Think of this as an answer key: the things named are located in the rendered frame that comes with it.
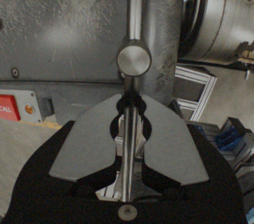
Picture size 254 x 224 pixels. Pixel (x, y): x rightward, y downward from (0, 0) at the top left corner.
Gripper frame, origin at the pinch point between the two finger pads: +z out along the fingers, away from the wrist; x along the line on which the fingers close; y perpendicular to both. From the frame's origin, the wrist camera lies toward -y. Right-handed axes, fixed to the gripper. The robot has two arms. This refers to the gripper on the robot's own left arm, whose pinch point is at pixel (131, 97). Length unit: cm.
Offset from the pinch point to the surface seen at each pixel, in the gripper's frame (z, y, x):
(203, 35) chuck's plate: 16.2, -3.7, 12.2
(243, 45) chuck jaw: 17.2, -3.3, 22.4
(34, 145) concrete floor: 139, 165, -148
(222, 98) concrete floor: 138, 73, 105
